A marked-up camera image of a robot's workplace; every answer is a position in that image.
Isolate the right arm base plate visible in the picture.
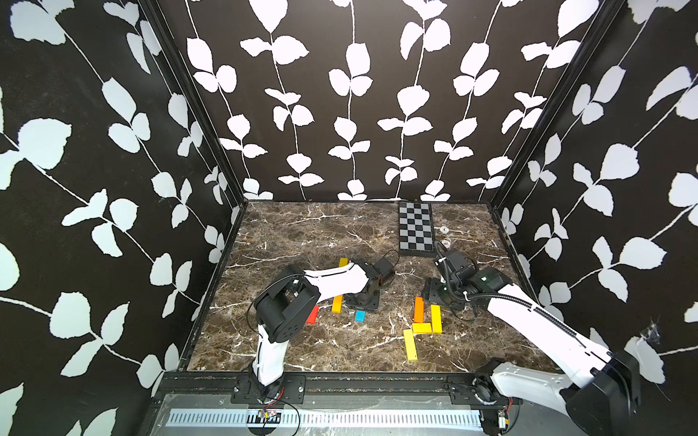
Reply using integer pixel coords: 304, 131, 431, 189
443, 374, 523, 409

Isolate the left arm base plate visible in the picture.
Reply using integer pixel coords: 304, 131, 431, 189
230, 374, 306, 405

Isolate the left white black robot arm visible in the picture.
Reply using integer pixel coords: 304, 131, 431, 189
252, 258, 394, 387

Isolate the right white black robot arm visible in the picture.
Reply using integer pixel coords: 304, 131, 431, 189
422, 267, 641, 435

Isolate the white perforated cable duct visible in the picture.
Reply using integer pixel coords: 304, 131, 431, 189
165, 409, 482, 431

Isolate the yellow short block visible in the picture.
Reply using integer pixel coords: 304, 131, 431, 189
412, 323, 433, 334

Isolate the yellow upright block right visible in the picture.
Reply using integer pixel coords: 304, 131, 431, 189
430, 304, 443, 334

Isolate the yellow-orange long block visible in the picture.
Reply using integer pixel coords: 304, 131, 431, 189
331, 295, 344, 314

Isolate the orange block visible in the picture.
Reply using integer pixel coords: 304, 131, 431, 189
414, 297, 425, 323

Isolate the red short block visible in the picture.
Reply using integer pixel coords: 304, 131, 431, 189
305, 305, 319, 325

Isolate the black white checkerboard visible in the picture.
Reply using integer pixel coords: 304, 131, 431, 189
398, 202, 436, 258

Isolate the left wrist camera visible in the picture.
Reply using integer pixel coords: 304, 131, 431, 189
373, 257, 394, 287

